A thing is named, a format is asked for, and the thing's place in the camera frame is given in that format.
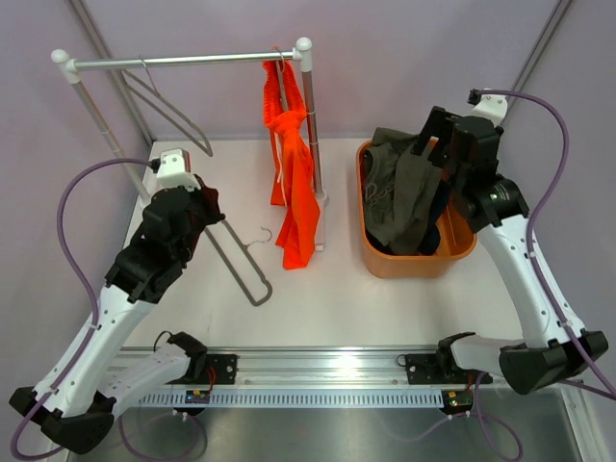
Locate olive green shorts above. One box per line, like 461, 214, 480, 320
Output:
362, 127, 442, 256

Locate navy blue shorts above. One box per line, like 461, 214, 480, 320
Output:
418, 181, 450, 256

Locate orange shorts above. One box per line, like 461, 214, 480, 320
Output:
262, 62, 321, 270

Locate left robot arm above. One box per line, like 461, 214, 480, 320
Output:
10, 173, 224, 454

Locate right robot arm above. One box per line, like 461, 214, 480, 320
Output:
414, 106, 608, 395

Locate orange plastic basket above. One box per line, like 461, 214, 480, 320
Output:
355, 141, 477, 279

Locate silver clothes rack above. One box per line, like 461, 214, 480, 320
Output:
50, 36, 330, 253

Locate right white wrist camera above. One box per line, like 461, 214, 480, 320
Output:
468, 89, 508, 126

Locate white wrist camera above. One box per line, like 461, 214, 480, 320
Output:
468, 89, 508, 126
150, 148, 201, 192

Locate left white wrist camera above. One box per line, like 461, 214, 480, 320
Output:
150, 148, 201, 192

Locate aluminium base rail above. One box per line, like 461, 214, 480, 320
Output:
110, 346, 586, 391

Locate white slotted cable duct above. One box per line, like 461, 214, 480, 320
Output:
138, 388, 444, 409

